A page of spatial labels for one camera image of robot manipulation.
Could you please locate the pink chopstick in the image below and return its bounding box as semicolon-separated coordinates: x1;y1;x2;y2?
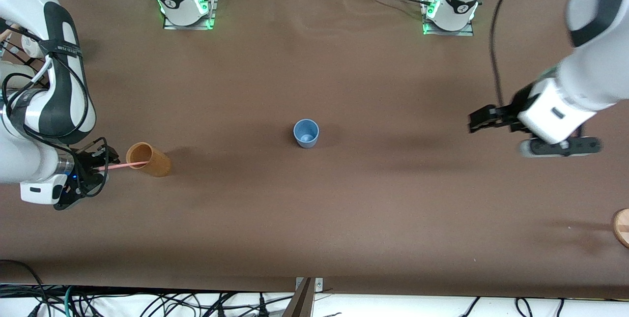
98;161;148;171

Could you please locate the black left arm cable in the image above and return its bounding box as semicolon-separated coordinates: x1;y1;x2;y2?
490;0;547;109

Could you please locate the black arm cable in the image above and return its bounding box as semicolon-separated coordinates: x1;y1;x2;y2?
0;22;109;199
490;0;547;109

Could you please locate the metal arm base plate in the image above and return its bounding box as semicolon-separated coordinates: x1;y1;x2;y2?
422;0;475;37
162;0;217;30

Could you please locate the metal table bracket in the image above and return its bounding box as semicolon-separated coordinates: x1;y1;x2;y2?
295;278;324;294

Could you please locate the green floor cable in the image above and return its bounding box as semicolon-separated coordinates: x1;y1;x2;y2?
63;285;76;317

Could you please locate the round wooden disc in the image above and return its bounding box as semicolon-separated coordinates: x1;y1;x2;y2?
612;208;629;249

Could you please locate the blue cup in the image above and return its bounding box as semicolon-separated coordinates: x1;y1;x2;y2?
293;119;320;149

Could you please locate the brown cup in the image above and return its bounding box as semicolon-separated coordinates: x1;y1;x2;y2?
126;142;172;177

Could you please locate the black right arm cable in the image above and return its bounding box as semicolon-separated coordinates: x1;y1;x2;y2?
0;22;109;199

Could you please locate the dark stand post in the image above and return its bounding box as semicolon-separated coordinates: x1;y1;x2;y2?
283;278;315;317

